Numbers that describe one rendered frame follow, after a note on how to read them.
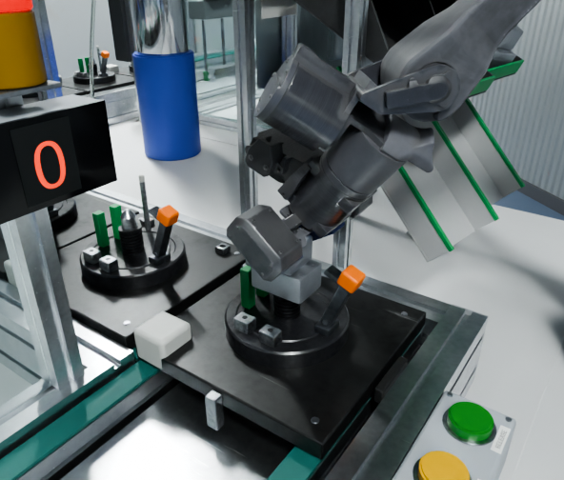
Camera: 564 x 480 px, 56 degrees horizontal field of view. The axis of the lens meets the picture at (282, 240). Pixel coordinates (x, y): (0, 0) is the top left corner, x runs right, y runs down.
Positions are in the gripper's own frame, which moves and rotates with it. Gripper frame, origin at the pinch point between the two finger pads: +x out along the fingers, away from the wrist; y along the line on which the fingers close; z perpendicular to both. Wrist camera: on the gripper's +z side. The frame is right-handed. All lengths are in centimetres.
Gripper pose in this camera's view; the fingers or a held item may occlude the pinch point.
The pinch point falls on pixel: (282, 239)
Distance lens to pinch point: 55.8
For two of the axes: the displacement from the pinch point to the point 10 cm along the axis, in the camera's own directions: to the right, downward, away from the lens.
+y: -5.6, 3.8, -7.3
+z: -6.4, -7.6, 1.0
